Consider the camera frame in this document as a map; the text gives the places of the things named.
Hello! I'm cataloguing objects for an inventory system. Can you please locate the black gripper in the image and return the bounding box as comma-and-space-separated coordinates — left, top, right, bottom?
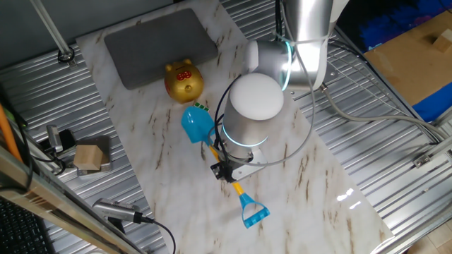
210, 157, 237, 185

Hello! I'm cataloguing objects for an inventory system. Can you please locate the blue yellow toy shovel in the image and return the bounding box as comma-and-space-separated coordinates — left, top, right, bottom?
181, 105, 271, 229

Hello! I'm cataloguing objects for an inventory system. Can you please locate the golden piggy bank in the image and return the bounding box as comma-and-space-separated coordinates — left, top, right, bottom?
164, 59, 205, 104

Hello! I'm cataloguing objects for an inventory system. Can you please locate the white marble pattern board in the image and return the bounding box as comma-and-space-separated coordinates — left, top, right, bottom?
76, 0, 395, 254

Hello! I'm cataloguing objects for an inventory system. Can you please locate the light wooden cube block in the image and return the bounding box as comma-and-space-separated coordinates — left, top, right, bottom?
73, 144, 104, 171

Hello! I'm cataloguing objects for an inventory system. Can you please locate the grey fabric laptop sleeve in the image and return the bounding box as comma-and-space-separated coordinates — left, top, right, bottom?
103, 8, 219, 90

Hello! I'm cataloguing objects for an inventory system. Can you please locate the black keyboard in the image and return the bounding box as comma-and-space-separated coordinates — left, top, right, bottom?
0, 197, 56, 254

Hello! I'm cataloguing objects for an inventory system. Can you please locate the brown cardboard box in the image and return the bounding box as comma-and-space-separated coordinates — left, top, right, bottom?
363, 9, 452, 107

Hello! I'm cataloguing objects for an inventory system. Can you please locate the orange pole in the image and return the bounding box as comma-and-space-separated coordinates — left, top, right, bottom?
0, 104, 24, 163

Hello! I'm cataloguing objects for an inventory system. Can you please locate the blue plastic sheet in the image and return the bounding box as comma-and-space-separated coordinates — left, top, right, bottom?
412, 90, 452, 123

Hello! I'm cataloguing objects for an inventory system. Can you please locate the slanted aluminium pole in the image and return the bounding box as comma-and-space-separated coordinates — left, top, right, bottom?
30, 0, 77, 68

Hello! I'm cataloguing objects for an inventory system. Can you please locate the small wooden block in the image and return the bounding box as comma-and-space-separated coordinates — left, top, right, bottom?
432, 28, 452, 54

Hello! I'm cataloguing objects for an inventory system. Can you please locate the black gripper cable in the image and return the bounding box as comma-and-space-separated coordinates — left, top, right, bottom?
213, 75, 242, 160

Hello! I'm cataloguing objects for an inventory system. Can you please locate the black camera cable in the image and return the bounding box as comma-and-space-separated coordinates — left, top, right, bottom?
141, 215, 177, 254

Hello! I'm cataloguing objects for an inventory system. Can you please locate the silver ridged camera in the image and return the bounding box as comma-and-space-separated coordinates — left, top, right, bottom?
92, 198, 143, 224

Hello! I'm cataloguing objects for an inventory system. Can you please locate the thick grey base cable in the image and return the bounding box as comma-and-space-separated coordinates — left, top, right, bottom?
319, 83, 449, 142

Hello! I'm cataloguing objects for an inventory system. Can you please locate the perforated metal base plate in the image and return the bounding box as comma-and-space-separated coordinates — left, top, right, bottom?
285, 59, 340, 100

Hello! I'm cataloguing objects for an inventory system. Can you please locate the small silver camera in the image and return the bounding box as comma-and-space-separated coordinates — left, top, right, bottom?
46, 124, 64, 153

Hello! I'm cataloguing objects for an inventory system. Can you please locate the aluminium frame bar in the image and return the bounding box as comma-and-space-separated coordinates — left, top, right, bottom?
0, 146, 142, 254

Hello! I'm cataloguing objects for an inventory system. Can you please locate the small metal corner bracket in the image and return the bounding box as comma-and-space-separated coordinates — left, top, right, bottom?
412, 153, 434, 169

